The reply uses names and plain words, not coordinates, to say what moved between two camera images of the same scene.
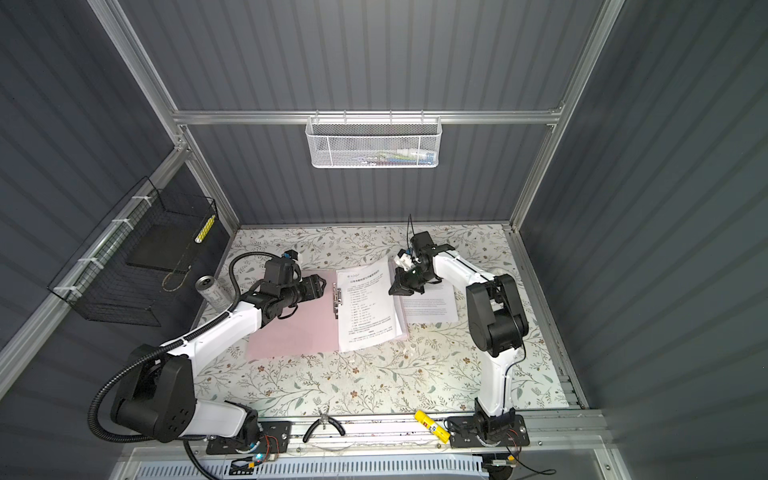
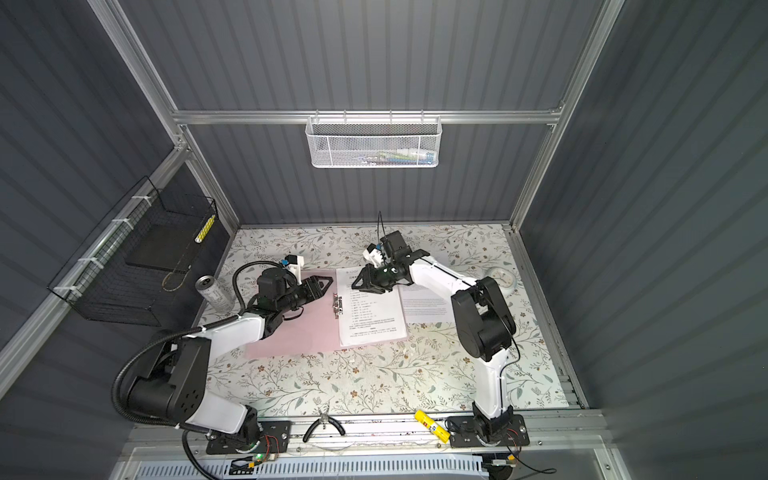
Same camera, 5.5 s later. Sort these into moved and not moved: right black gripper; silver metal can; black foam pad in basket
Moved: right black gripper
Not moved: black foam pad in basket; silver metal can
